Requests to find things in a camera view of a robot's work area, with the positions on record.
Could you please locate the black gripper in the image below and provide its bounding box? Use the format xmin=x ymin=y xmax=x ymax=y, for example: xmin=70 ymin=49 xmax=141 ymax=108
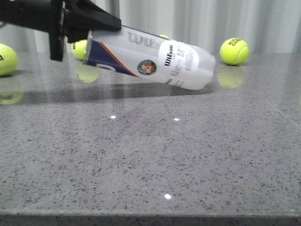
xmin=48 ymin=0 xmax=121 ymax=62

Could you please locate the clear plastic tennis ball can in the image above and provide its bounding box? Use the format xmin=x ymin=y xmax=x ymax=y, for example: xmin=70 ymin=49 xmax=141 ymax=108
xmin=84 ymin=26 xmax=215 ymax=90

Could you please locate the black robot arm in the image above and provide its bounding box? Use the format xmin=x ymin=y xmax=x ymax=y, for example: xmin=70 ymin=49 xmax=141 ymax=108
xmin=0 ymin=0 xmax=121 ymax=61

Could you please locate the far left tennis ball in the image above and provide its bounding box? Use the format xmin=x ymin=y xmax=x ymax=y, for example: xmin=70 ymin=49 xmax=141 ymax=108
xmin=0 ymin=44 xmax=18 ymax=76

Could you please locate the middle tennis ball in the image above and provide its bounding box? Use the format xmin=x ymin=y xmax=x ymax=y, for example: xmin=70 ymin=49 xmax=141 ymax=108
xmin=158 ymin=34 xmax=170 ymax=40

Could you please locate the right Roland Garros tennis ball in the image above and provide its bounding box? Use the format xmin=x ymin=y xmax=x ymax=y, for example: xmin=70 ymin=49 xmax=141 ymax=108
xmin=220 ymin=38 xmax=249 ymax=65

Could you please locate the grey pleated curtain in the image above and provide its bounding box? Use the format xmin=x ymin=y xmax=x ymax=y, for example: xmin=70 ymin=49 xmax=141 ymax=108
xmin=0 ymin=0 xmax=301 ymax=54

